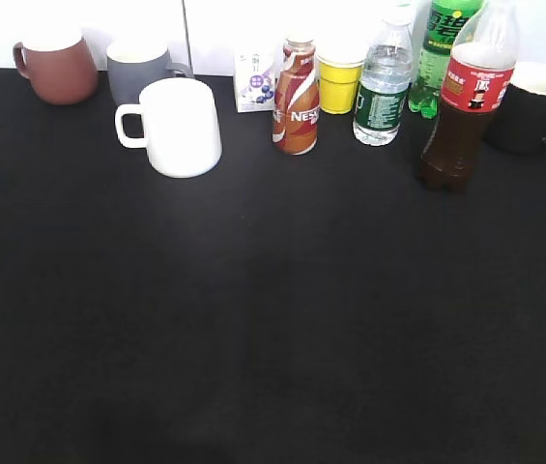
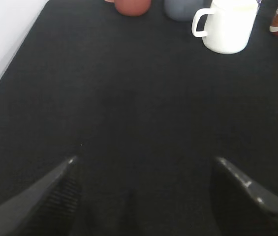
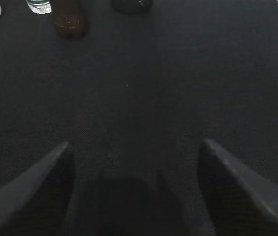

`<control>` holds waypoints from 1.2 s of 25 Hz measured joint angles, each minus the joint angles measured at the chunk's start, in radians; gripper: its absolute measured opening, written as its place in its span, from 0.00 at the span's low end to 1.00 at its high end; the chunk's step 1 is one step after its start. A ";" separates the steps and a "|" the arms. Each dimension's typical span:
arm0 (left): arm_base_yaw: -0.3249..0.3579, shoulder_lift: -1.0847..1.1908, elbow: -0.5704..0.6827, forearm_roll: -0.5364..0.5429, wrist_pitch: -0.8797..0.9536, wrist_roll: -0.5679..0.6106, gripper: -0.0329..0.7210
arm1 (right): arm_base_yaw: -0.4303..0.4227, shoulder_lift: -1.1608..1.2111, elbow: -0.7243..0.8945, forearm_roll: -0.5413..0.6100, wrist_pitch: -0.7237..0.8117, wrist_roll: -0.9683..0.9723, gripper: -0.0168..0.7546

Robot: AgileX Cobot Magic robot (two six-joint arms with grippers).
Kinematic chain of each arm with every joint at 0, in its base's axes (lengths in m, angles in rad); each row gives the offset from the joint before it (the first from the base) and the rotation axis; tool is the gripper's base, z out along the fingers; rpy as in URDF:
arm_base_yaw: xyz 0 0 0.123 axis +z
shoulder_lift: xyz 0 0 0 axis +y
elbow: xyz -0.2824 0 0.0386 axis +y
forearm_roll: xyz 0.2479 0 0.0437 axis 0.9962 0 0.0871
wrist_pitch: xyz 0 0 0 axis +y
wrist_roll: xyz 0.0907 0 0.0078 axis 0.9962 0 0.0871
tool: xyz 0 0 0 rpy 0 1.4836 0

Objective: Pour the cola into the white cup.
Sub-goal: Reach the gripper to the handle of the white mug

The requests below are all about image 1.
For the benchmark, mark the white ceramic mug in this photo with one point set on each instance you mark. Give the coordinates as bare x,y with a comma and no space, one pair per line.
181,134

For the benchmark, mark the cola bottle red label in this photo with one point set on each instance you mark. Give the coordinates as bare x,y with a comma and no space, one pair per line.
481,64

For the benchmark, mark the yellow paper cup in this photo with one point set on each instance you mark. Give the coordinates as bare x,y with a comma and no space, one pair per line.
340,67

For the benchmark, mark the green Sprite bottle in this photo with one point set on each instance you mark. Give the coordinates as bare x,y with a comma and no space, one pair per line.
445,20

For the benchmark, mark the brown Nescafe coffee bottle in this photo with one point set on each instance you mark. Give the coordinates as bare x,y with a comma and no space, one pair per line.
297,98

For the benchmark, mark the small blueberry milk carton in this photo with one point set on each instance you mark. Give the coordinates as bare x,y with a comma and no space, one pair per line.
254,80

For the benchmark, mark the clear water bottle green label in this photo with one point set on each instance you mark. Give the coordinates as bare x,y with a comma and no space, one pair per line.
384,82

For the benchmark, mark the grey ceramic mug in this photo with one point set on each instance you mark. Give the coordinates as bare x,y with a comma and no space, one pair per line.
133,64

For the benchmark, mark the brown ceramic mug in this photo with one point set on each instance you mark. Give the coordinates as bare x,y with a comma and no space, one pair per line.
58,64

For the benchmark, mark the black ceramic mug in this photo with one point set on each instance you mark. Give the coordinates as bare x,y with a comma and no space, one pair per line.
519,125

